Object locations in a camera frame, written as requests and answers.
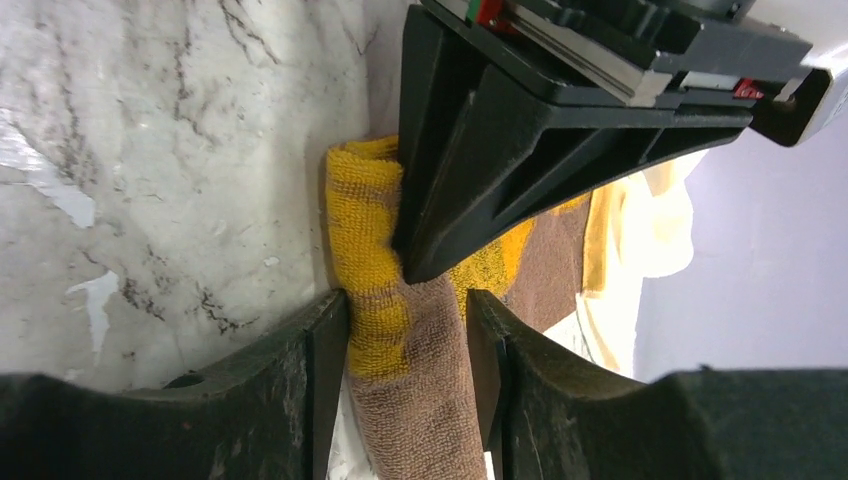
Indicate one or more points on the yellow brown bear towel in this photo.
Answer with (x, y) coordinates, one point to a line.
(411, 318)

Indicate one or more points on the cream white towel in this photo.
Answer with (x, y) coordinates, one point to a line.
(642, 245)

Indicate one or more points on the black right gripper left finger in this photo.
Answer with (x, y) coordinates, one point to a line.
(266, 411)

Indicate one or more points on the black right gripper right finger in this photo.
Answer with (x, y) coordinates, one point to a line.
(546, 413)

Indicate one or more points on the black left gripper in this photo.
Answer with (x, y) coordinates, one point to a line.
(481, 152)

